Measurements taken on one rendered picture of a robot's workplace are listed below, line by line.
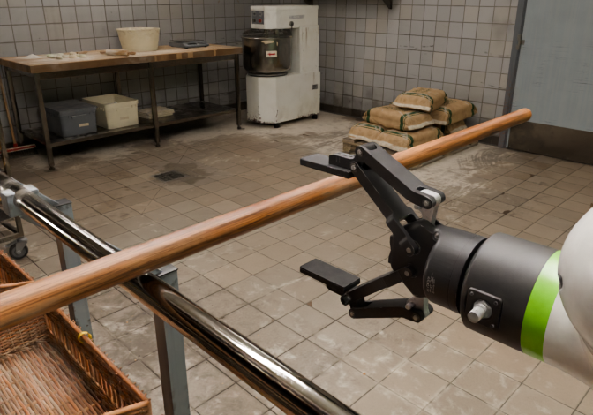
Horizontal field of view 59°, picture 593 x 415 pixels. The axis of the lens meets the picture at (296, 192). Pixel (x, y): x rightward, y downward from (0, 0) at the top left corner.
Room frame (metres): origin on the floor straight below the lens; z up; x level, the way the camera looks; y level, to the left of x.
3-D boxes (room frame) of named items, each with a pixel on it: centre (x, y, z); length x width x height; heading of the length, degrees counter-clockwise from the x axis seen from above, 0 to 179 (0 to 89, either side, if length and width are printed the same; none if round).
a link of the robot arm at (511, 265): (0.40, -0.18, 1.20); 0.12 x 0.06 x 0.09; 136
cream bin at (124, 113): (5.16, 1.84, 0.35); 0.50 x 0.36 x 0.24; 46
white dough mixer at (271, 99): (6.22, 0.21, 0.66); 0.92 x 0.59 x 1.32; 135
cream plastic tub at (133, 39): (5.52, 1.59, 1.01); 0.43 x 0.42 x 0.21; 135
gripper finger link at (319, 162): (0.55, -0.04, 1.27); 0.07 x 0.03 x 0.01; 46
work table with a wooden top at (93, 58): (5.35, 1.64, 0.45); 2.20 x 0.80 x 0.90; 135
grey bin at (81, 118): (4.86, 2.14, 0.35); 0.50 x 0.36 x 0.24; 45
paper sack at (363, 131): (4.95, -0.80, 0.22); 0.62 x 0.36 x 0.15; 140
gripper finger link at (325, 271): (0.55, -0.04, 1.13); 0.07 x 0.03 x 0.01; 46
